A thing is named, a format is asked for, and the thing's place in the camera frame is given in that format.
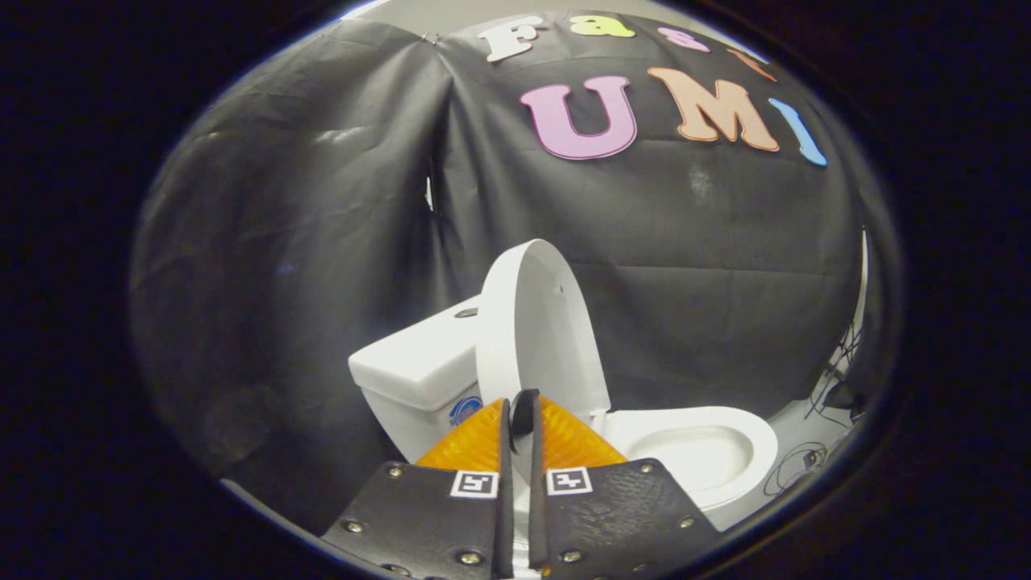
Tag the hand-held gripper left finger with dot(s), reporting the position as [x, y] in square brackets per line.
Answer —
[506, 499]

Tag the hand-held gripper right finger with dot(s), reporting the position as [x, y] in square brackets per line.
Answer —
[536, 515]

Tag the white toilet lid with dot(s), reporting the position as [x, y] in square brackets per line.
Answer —
[540, 338]

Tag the white toilet tank and bowl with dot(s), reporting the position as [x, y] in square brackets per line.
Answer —
[411, 362]

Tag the white toilet seat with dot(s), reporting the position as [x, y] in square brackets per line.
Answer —
[749, 435]

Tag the black backdrop cloth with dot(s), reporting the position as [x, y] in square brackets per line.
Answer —
[322, 242]

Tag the black tripod stand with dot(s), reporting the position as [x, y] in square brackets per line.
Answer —
[842, 395]

